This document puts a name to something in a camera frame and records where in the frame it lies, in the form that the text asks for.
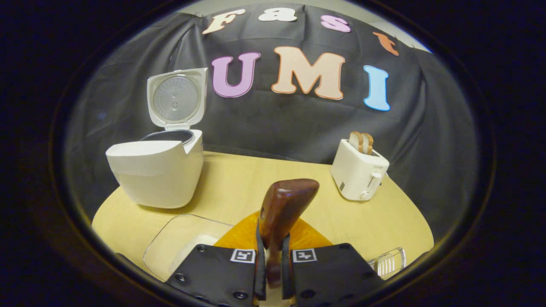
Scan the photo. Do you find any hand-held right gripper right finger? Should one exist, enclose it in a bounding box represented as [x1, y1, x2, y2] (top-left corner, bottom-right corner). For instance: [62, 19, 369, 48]
[282, 217, 384, 307]

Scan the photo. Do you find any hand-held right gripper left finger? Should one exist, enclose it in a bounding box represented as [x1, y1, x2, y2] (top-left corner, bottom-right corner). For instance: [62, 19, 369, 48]
[166, 211, 267, 307]

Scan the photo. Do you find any brown wooden spoon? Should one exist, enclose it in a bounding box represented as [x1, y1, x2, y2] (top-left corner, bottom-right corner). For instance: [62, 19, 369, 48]
[258, 179, 320, 288]

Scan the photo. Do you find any clear rice container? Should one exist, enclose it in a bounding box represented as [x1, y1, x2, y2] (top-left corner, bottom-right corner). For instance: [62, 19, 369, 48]
[143, 214, 234, 282]

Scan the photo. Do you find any clear ribbed chopstick holder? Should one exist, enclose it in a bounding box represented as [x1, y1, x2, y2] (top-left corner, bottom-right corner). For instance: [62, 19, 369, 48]
[368, 247, 407, 280]

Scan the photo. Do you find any white rice cooker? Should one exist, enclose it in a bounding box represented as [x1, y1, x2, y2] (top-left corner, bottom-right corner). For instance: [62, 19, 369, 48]
[106, 67, 209, 209]

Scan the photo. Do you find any white toaster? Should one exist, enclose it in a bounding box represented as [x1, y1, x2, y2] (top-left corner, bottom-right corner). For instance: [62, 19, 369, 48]
[331, 139, 390, 202]

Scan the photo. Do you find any brown bread slice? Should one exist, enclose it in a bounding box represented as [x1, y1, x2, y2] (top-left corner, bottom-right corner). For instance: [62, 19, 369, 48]
[360, 133, 375, 156]
[349, 131, 364, 154]

